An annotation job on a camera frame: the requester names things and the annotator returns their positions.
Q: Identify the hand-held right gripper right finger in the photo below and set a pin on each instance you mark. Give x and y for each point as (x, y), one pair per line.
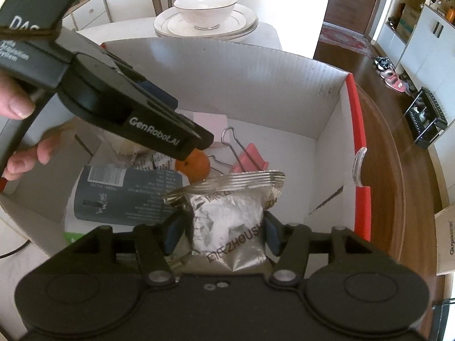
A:
(272, 231)

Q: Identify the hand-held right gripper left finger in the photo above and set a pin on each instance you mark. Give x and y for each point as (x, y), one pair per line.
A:
(175, 231)

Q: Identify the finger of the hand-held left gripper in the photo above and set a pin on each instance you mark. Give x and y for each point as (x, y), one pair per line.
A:
(160, 94)
(167, 133)

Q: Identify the silver foil snack packet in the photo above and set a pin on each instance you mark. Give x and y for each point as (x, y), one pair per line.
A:
(227, 220)

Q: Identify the orange tangerine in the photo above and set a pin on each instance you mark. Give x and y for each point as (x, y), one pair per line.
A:
(196, 169)

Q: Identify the tissue paper pack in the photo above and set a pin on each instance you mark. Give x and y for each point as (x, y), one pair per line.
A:
(124, 199)

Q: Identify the pink binder clip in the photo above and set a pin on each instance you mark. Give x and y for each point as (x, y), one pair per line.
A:
(248, 158)

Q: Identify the red cardboard box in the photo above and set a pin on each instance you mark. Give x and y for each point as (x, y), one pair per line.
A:
(248, 88)

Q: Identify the person's left hand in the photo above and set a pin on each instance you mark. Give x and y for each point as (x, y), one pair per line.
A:
(16, 103)

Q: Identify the pink paper note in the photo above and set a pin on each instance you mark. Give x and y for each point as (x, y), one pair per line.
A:
(209, 128)

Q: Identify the clear plastic snack bag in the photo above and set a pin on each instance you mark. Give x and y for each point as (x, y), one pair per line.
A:
(122, 145)

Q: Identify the white sideboard with wooden top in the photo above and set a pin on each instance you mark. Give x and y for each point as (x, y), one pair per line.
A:
(92, 10)

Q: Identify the white bowl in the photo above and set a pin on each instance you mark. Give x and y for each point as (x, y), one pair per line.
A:
(206, 10)

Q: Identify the white plate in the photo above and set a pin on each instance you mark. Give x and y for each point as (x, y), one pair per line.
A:
(245, 30)
(245, 16)

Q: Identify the printed cardboard box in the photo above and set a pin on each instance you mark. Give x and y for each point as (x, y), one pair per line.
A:
(446, 241)

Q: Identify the pink slippers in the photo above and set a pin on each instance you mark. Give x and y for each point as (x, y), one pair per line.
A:
(394, 81)

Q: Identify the red patterned rug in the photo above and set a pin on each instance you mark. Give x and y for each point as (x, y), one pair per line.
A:
(346, 39)

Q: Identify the dark shoes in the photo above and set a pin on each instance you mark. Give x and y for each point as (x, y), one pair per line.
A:
(382, 64)

